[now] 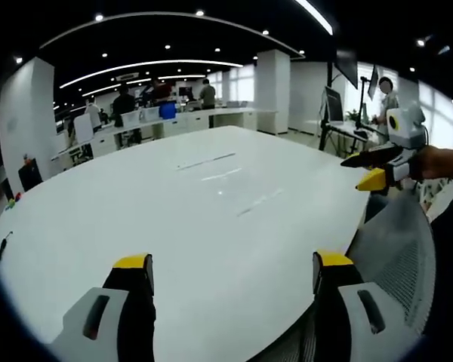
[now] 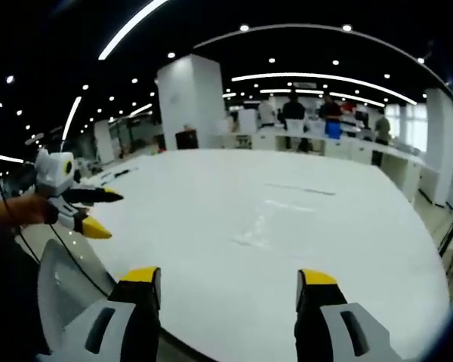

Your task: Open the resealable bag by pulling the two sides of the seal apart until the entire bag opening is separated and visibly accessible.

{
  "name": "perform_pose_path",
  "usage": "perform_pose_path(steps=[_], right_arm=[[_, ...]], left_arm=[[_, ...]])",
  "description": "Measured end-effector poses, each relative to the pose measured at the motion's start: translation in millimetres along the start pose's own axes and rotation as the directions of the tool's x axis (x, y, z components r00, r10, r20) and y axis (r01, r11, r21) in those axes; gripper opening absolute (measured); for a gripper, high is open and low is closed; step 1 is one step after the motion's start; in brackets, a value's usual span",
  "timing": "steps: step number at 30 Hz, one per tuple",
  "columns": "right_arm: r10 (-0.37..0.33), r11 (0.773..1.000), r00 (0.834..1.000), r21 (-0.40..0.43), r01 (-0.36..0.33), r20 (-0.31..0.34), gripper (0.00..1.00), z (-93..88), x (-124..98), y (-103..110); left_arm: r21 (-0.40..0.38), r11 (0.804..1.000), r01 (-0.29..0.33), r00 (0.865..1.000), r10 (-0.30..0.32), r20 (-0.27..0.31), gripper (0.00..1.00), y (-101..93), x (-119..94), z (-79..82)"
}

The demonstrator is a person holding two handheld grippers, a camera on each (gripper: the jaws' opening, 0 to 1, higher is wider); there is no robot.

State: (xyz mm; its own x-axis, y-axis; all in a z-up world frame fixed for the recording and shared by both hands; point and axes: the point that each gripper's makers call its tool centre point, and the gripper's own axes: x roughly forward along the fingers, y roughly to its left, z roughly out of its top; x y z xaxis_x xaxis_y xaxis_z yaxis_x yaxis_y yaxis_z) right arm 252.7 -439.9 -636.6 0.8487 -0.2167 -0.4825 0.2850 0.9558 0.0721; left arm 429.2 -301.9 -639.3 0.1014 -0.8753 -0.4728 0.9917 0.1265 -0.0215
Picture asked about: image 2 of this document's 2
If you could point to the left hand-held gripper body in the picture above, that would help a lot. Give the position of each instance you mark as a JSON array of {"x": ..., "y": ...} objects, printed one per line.
[{"x": 51, "y": 171}]

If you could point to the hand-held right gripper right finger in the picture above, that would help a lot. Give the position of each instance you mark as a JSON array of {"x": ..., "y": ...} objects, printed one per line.
[{"x": 347, "y": 332}]

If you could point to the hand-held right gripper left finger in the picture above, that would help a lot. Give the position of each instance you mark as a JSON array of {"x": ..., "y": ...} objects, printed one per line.
[{"x": 115, "y": 332}]

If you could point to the clear resealable bag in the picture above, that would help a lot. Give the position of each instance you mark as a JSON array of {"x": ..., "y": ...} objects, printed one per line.
[{"x": 283, "y": 218}]

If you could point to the person's left hand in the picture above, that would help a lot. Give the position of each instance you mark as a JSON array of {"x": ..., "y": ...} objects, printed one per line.
[{"x": 30, "y": 211}]

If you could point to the long ceiling light strip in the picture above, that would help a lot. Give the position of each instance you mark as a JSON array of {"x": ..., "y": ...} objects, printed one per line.
[
  {"x": 317, "y": 81},
  {"x": 71, "y": 118},
  {"x": 128, "y": 26}
]

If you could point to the black box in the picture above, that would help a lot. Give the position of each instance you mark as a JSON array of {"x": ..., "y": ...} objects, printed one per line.
[{"x": 186, "y": 140}]

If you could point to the long white counter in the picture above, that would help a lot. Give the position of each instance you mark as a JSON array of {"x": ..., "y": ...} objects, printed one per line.
[{"x": 362, "y": 151}]

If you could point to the blue box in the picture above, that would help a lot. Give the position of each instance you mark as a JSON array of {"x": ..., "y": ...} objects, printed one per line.
[{"x": 333, "y": 130}]

